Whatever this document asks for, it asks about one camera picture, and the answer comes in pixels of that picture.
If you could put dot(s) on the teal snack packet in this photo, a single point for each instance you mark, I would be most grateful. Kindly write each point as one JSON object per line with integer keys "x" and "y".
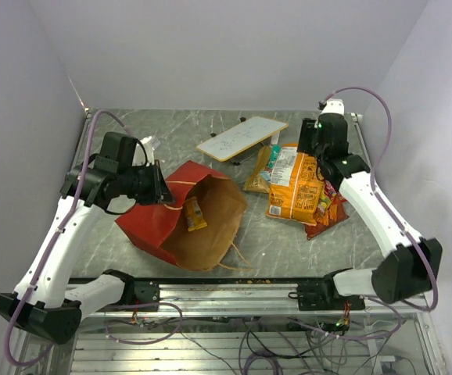
{"x": 273, "y": 154}

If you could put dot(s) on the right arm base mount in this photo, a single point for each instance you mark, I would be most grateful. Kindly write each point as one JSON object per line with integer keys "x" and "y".
{"x": 320, "y": 294}

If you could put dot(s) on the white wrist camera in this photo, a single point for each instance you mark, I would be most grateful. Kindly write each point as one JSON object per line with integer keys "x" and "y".
{"x": 332, "y": 106}
{"x": 144, "y": 154}

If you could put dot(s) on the small whiteboard yellow frame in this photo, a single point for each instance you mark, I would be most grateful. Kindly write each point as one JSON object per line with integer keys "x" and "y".
{"x": 241, "y": 137}

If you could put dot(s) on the aluminium rail frame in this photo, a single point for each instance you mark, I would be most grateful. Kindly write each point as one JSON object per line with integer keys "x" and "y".
{"x": 236, "y": 326}

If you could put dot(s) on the large orange chip bag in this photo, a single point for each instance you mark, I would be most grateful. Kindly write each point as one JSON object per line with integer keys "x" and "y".
{"x": 294, "y": 188}

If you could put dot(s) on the red paper bag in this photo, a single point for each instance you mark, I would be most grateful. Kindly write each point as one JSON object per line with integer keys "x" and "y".
{"x": 197, "y": 232}

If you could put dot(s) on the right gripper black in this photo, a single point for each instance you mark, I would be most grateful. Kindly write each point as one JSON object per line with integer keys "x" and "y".
{"x": 308, "y": 129}

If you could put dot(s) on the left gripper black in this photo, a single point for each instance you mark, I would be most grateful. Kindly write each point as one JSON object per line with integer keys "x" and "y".
{"x": 159, "y": 191}

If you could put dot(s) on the yellow snack packet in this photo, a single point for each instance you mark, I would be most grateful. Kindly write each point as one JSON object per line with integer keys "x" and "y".
{"x": 194, "y": 215}

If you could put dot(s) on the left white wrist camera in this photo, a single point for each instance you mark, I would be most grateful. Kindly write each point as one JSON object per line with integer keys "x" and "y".
{"x": 144, "y": 154}

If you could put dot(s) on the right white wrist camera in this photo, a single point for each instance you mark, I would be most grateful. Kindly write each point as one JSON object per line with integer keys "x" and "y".
{"x": 332, "y": 106}

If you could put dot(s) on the tan brown snack bag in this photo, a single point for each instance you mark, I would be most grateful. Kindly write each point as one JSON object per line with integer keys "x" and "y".
{"x": 258, "y": 180}

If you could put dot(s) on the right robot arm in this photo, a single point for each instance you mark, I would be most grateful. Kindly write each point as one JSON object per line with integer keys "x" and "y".
{"x": 411, "y": 261}

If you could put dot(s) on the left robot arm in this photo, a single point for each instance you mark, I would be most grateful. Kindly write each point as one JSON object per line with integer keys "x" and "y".
{"x": 41, "y": 303}

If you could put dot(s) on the red doritos chip bag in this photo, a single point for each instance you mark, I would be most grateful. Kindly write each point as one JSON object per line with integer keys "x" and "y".
{"x": 335, "y": 214}

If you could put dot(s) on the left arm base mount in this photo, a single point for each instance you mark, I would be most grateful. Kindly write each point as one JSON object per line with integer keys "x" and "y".
{"x": 136, "y": 291}

